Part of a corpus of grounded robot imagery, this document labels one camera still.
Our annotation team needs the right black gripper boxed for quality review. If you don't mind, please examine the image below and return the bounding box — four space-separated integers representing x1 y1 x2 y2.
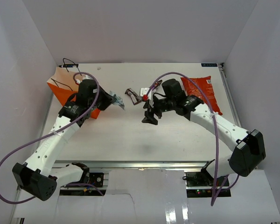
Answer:
142 96 175 126

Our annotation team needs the silver blue snack packet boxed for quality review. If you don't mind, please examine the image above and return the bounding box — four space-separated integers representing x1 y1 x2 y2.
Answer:
109 91 125 110

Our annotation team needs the brown white snack wrapper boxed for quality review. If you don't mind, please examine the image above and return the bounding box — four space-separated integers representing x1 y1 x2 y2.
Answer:
125 88 142 105

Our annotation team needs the purple brown snack wrapper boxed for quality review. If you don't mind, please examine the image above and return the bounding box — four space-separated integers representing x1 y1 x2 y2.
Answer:
152 80 162 90

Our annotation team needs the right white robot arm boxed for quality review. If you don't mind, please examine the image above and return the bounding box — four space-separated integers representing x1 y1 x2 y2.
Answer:
140 79 266 186

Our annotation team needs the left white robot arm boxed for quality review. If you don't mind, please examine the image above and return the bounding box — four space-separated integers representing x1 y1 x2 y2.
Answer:
12 79 116 201

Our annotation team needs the orange paper bag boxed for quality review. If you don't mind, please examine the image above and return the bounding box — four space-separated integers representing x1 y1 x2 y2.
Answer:
46 58 101 119

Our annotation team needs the large red chip bag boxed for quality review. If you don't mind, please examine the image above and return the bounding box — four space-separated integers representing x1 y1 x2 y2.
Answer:
181 76 223 115

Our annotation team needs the blue label sticker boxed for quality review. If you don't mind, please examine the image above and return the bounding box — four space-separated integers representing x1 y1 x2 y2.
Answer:
201 63 217 67

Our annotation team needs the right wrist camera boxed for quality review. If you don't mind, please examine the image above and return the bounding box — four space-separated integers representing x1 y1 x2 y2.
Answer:
140 88 153 103

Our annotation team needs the aluminium table frame rail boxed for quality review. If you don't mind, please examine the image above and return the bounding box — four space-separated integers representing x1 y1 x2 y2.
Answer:
30 160 238 169

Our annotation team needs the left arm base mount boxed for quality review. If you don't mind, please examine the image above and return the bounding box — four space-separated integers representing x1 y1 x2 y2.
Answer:
59 172 106 196

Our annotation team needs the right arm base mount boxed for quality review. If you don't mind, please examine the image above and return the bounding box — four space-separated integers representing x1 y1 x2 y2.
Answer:
181 171 231 198

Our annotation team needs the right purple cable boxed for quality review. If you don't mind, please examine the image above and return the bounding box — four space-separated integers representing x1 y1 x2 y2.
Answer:
146 72 240 206

